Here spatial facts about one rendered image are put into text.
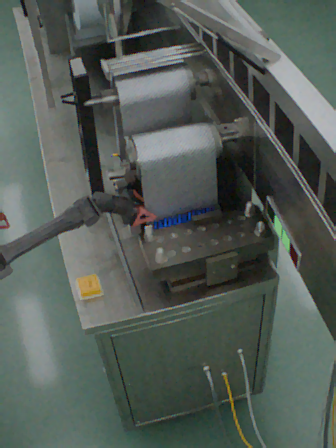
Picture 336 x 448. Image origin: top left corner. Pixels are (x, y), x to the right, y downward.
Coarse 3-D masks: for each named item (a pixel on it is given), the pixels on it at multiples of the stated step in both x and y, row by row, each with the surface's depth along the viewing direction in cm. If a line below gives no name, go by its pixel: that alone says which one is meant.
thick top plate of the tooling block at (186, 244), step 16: (240, 208) 213; (256, 208) 212; (176, 224) 209; (192, 224) 209; (208, 224) 208; (224, 224) 208; (240, 224) 208; (256, 224) 207; (160, 240) 206; (176, 240) 204; (192, 240) 204; (208, 240) 204; (224, 240) 203; (240, 240) 203; (256, 240) 202; (272, 240) 204; (144, 256) 206; (176, 256) 200; (192, 256) 199; (208, 256) 199; (240, 256) 204; (160, 272) 198; (176, 272) 200; (192, 272) 202
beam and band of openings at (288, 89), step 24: (192, 24) 223; (216, 48) 200; (240, 48) 176; (240, 72) 191; (264, 72) 163; (288, 72) 158; (264, 96) 180; (288, 96) 152; (312, 96) 150; (264, 120) 176; (288, 120) 169; (312, 120) 142; (288, 144) 168; (312, 144) 145; (312, 168) 160; (312, 192) 154
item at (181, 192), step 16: (160, 176) 199; (176, 176) 201; (192, 176) 203; (208, 176) 205; (144, 192) 202; (160, 192) 204; (176, 192) 206; (192, 192) 207; (208, 192) 209; (160, 208) 208; (176, 208) 210; (192, 208) 212
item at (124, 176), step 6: (120, 168) 206; (126, 168) 203; (120, 174) 205; (126, 174) 204; (132, 174) 205; (114, 180) 211; (120, 180) 210; (126, 180) 207; (132, 180) 207; (120, 186) 208; (126, 186) 208; (132, 186) 209; (120, 192) 209; (126, 228) 226; (132, 228) 222; (138, 228) 223; (126, 234) 224; (132, 234) 224
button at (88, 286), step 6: (90, 276) 210; (96, 276) 210; (78, 282) 208; (84, 282) 208; (90, 282) 208; (96, 282) 208; (78, 288) 207; (84, 288) 206; (90, 288) 206; (96, 288) 206; (84, 294) 205; (90, 294) 206; (96, 294) 207
